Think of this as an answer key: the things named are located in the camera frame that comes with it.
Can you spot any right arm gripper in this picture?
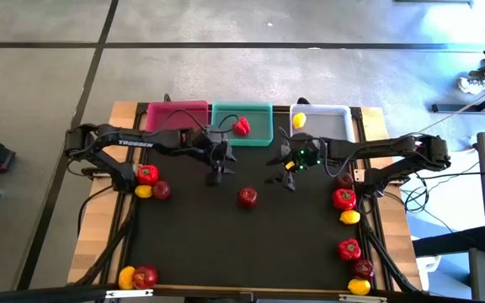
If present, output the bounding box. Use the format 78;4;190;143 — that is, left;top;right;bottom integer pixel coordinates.
264;133;331;193

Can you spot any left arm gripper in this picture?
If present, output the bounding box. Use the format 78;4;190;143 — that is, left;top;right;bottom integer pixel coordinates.
191;128;238;188

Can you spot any dark red apple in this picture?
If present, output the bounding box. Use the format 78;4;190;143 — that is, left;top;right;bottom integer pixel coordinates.
152;180;172;200
352;258;376;281
335;172;354;190
237;187;258;210

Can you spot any red bell pepper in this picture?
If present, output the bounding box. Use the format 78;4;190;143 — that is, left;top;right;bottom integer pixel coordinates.
231;116;252;137
332;188;357;211
136;164;160;187
337;237;362;262

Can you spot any bright red apple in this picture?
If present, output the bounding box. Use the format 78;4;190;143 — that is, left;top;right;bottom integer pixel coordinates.
131;264;159;290

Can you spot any orange yellow lemon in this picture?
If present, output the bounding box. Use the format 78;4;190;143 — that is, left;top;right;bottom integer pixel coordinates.
118;265;136;290

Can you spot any teal plastic basket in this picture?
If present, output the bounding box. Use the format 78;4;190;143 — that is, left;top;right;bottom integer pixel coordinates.
211;100;274;147

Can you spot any white plastic basket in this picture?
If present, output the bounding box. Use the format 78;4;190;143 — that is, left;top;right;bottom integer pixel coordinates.
288;104;356;144

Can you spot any pink plastic basket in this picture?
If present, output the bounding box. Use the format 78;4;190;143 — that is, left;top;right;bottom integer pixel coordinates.
144;99;211;136

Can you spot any black table mat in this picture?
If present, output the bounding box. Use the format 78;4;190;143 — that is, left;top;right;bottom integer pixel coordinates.
124;104;364;291

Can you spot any black floor beam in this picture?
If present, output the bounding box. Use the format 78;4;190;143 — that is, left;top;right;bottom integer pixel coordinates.
410;226;485;258

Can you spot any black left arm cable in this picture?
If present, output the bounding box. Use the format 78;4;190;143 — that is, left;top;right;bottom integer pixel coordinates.
157;108;210;136

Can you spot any black metal table frame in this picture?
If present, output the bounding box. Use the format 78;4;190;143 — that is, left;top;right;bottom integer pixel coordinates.
67;99;424;295

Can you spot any silver metal bracket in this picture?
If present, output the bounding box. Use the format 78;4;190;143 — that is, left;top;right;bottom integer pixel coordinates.
338;294;389;303
105;289;154;300

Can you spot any black floor cable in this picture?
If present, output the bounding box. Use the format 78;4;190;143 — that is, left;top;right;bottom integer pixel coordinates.
408;168;485;180

